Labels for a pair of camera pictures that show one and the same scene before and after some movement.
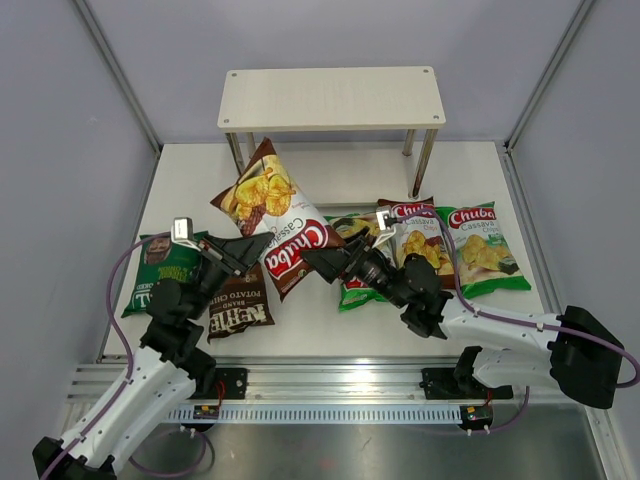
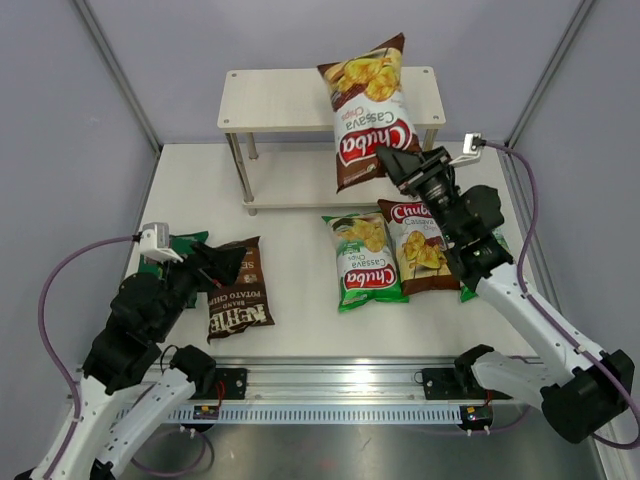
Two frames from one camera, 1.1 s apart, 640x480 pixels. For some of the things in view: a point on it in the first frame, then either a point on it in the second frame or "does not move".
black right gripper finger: (331, 261) to (399, 164)
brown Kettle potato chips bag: (240, 303) does not move
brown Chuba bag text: (418, 230) does not move
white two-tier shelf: (351, 136) does not move
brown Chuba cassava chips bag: (265, 199) to (370, 111)
